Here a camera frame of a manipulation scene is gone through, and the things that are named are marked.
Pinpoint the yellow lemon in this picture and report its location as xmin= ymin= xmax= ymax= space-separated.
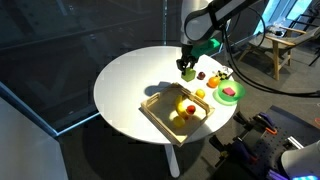
xmin=195 ymin=88 xmax=206 ymax=100

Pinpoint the orange fruit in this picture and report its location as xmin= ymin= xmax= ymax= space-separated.
xmin=207 ymin=76 xmax=221 ymax=89

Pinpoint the wooden armchair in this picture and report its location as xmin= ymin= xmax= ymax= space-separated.
xmin=238 ymin=24 xmax=320 ymax=81

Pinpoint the white device with blue light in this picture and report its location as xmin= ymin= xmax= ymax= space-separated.
xmin=280 ymin=139 xmax=320 ymax=180

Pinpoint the black perforated plate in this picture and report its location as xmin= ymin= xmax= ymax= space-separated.
xmin=229 ymin=105 xmax=320 ymax=180

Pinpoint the yellow banana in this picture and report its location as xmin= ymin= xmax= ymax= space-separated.
xmin=174 ymin=94 xmax=190 ymax=120

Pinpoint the light window frame rail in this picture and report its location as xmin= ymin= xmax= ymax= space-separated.
xmin=0 ymin=80 xmax=101 ymax=138

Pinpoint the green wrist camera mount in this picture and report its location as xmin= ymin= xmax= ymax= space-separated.
xmin=191 ymin=38 xmax=222 ymax=58

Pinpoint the thick black cable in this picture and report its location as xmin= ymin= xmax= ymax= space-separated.
xmin=222 ymin=6 xmax=320 ymax=98

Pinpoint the round yellow fruit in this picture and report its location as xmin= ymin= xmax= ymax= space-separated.
xmin=172 ymin=115 xmax=186 ymax=129

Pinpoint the white table base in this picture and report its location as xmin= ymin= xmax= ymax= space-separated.
xmin=164 ymin=143 xmax=181 ymax=179

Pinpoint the small red green fruit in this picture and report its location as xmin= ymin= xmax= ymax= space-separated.
xmin=186 ymin=104 xmax=197 ymax=116

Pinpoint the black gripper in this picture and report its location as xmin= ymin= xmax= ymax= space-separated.
xmin=175 ymin=44 xmax=201 ymax=76

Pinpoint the black white patterned cube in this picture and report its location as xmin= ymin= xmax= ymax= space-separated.
xmin=213 ymin=68 xmax=233 ymax=81

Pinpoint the red block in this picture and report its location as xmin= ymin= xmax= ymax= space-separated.
xmin=222 ymin=86 xmax=236 ymax=97

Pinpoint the light wooden slatted tray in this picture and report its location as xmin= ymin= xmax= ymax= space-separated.
xmin=139 ymin=82 xmax=216 ymax=148

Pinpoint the blue handle orange trigger clamp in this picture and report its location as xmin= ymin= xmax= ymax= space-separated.
xmin=209 ymin=134 xmax=261 ymax=168
xmin=234 ymin=111 xmax=278 ymax=136

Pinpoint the translucent green bowl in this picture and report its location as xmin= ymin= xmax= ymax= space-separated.
xmin=217 ymin=79 xmax=246 ymax=102

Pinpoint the light green block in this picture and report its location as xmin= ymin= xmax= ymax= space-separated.
xmin=181 ymin=67 xmax=197 ymax=83

